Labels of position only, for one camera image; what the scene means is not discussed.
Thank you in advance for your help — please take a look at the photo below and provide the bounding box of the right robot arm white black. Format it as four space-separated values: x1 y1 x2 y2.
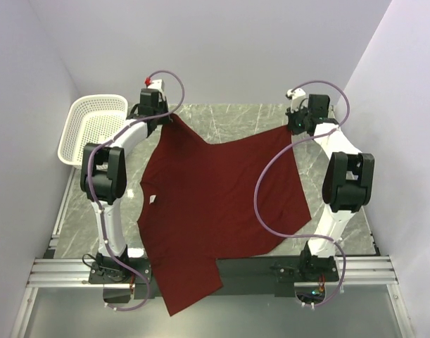
286 88 374 281

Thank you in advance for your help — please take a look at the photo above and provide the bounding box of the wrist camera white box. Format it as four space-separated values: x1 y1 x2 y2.
144 77 165 96
286 88 306 111

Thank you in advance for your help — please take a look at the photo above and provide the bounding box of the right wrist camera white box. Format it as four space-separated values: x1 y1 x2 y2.
286 88 306 111

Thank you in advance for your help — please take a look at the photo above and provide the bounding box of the dark red t shirt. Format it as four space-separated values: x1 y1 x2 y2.
138 115 311 315

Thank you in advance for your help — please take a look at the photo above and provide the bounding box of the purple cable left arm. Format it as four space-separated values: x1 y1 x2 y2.
87 70 186 313

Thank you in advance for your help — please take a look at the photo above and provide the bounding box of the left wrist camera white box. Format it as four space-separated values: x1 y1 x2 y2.
144 77 165 96

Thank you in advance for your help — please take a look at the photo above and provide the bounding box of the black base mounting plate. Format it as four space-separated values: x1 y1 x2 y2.
88 253 341 303

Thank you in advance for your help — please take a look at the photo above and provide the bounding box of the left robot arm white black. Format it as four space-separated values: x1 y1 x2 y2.
80 80 171 283

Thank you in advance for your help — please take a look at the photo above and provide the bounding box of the white perforated plastic basket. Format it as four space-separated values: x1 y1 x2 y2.
58 94 128 168

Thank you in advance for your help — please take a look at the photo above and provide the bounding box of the aluminium frame rail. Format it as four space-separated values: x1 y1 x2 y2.
16 170 415 337

